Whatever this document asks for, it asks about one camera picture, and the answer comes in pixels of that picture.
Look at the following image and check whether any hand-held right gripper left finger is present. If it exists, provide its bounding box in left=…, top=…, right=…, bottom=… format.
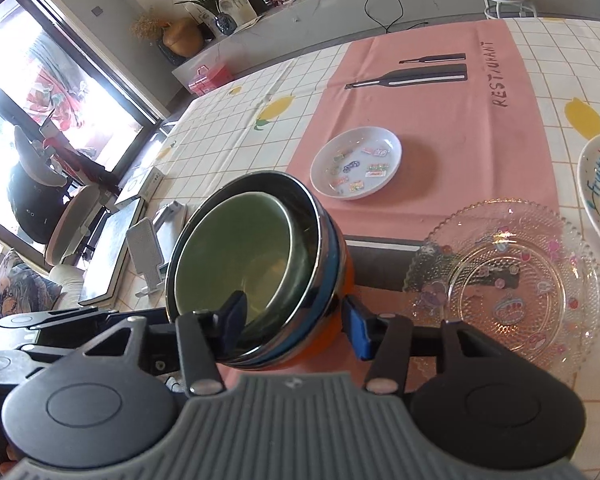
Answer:
left=82, top=290, right=249, bottom=397

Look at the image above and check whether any blue steel bowl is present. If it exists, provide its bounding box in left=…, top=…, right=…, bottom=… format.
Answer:
left=165, top=171, right=342, bottom=363

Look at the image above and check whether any office chair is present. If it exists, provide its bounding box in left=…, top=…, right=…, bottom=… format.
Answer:
left=45, top=182, right=107, bottom=267

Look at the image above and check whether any small white sticker plate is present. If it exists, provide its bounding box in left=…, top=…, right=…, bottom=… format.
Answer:
left=310, top=127, right=403, bottom=201

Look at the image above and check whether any orange steel bowl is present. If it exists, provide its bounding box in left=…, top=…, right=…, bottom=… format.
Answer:
left=215, top=240, right=353, bottom=371

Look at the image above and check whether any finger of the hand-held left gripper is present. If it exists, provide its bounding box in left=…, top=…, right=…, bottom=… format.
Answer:
left=0, top=308, right=133, bottom=335

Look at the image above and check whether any orange round vase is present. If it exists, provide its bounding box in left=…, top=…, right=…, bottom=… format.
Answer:
left=162, top=17, right=203, bottom=58

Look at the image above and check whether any black tablet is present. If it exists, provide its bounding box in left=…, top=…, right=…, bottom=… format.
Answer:
left=77, top=197, right=147, bottom=306

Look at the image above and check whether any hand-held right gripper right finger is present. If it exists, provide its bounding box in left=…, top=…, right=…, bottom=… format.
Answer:
left=342, top=295, right=487, bottom=396

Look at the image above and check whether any green ceramic bowl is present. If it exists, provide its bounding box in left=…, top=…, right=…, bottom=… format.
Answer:
left=172, top=191, right=311, bottom=356

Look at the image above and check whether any white flat box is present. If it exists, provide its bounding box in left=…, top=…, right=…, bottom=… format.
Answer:
left=115, top=162, right=168, bottom=206

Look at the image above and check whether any pink storage box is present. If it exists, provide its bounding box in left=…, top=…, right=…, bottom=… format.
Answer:
left=187, top=62, right=236, bottom=98

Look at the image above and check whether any blue white plant vase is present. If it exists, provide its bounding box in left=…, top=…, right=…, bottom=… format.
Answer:
left=175, top=0, right=242, bottom=36

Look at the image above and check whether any clear glass plate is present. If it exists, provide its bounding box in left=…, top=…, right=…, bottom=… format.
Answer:
left=402, top=199, right=600, bottom=378

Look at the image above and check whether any pink placemat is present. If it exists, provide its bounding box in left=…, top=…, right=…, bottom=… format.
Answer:
left=215, top=17, right=576, bottom=396

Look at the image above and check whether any white phone stand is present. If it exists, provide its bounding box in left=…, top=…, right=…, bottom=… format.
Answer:
left=127, top=200, right=187, bottom=298

